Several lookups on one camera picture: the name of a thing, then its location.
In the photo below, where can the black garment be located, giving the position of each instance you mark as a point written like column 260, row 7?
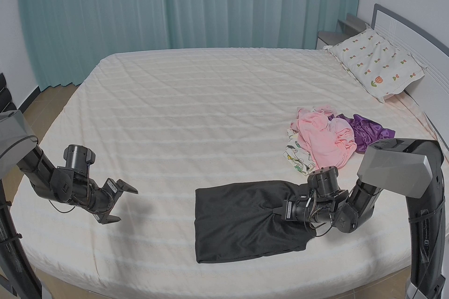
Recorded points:
column 238, row 220

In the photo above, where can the purple satin garment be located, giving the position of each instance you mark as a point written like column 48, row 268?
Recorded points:
column 368, row 129

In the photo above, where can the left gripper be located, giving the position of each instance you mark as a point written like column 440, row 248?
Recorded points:
column 105, row 197

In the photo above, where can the grey bedside table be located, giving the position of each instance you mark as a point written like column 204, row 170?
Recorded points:
column 331, row 36

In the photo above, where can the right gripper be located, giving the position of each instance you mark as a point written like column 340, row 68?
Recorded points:
column 298, row 210

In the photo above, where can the white printed garment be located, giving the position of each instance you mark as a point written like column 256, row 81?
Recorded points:
column 298, row 157

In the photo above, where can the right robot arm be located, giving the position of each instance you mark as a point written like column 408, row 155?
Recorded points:
column 396, row 168

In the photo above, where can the bed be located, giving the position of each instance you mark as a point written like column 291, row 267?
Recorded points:
column 182, row 108

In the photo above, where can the white printed pillow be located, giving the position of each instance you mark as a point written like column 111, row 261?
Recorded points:
column 377, row 63

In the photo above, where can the pink garment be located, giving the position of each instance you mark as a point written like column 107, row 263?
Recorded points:
column 326, row 140

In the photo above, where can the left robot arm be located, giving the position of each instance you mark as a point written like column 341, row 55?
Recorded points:
column 21, row 157

